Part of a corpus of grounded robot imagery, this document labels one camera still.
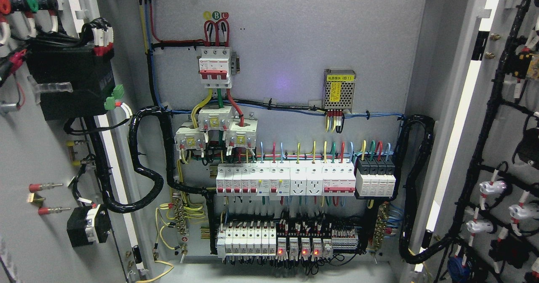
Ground black digital power meter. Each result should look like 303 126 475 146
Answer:
26 44 115 120

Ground white current transformer cluster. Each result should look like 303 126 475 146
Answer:
175 106 258 155

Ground right black wrapped cable harness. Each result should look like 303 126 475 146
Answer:
390 114 459 264

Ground white socket breaker row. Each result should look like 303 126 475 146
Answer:
216 160 356 200

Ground left door rotary selector switch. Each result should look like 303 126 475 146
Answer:
66 204 111 247

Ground metal mesh power supply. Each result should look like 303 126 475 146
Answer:
322 69 356 109

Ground lower relay terminal row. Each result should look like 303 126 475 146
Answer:
216 219 359 262

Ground left black wrapped cable harness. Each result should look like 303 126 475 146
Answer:
86 105 215 214

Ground white three-pole main breaker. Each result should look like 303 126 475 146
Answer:
198 47 239 89

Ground black wrapped cable harness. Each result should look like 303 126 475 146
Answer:
86 105 215 214
390 114 459 264

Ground black surge protector modules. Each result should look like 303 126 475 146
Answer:
355 157 397 201

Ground grey cabinet door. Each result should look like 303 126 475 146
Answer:
392 0 538 283
1 0 150 283

